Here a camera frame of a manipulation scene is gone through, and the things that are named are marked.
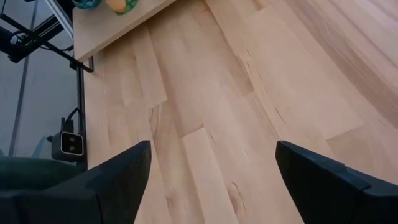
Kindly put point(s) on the wooden shelf with black frame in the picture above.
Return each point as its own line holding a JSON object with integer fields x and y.
{"x": 109, "y": 28}

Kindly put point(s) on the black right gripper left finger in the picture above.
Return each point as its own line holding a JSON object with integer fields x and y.
{"x": 77, "y": 199}

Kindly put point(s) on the white light strip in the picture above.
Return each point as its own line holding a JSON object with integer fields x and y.
{"x": 60, "y": 17}

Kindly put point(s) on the black table-level camera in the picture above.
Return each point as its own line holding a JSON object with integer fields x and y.
{"x": 71, "y": 146}

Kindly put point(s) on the yellow green can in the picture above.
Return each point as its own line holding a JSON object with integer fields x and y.
{"x": 121, "y": 6}

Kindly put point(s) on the teal tuna fish can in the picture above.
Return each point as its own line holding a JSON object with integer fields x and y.
{"x": 87, "y": 3}

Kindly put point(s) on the black aluminium rig frame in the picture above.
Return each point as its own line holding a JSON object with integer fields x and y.
{"x": 81, "y": 93}

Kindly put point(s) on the dark green bulky object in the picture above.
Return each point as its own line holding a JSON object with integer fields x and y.
{"x": 31, "y": 174}

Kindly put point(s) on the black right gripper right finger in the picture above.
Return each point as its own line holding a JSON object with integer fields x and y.
{"x": 335, "y": 193}

